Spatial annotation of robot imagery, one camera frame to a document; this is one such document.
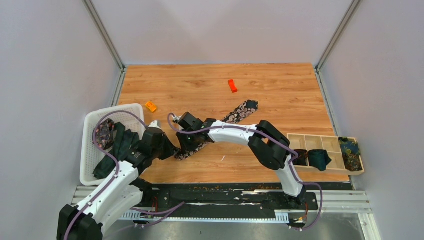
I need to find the black pink rose tie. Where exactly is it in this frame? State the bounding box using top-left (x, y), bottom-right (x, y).
top-left (173, 99), bottom-right (259, 161)

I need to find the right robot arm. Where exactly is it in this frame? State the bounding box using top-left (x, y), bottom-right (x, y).
top-left (172, 112), bottom-right (306, 209)

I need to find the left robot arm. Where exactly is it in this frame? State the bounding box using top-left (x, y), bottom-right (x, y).
top-left (56, 126), bottom-right (176, 240)

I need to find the dark green tie in basket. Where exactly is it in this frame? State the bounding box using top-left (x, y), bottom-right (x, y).
top-left (93, 122), bottom-right (140, 180)

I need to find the white perforated plastic basket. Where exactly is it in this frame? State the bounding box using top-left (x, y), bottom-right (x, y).
top-left (79, 103), bottom-right (146, 187)

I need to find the orange plastic block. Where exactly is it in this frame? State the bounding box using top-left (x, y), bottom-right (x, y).
top-left (144, 101), bottom-right (158, 113)

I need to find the dark floral tie in basket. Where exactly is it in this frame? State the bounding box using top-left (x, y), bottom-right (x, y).
top-left (93, 118), bottom-right (115, 150)

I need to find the red plastic block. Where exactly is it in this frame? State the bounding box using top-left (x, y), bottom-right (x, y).
top-left (228, 79), bottom-right (238, 93)

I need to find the black red rolled tie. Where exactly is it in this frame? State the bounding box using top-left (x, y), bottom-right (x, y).
top-left (293, 149), bottom-right (308, 166)

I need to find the dark teal tie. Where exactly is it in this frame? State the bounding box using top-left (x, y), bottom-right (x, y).
top-left (308, 149), bottom-right (332, 172)

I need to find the wooden compartment box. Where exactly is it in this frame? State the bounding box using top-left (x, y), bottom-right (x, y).
top-left (286, 133), bottom-right (365, 176)

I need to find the blue gold patterned tie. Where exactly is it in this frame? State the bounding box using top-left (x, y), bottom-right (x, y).
top-left (338, 137), bottom-right (363, 172)

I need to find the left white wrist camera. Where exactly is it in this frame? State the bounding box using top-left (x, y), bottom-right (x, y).
top-left (147, 120), bottom-right (162, 130)

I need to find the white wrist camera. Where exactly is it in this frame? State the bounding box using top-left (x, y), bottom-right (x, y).
top-left (147, 120), bottom-right (162, 130)
top-left (172, 115), bottom-right (182, 124)

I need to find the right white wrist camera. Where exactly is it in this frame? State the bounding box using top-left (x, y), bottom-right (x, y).
top-left (172, 115), bottom-right (182, 124)

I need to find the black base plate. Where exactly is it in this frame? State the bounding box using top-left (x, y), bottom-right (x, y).
top-left (137, 182), bottom-right (319, 219)

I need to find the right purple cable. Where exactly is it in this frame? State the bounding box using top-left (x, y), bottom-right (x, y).
top-left (167, 112), bottom-right (324, 232)

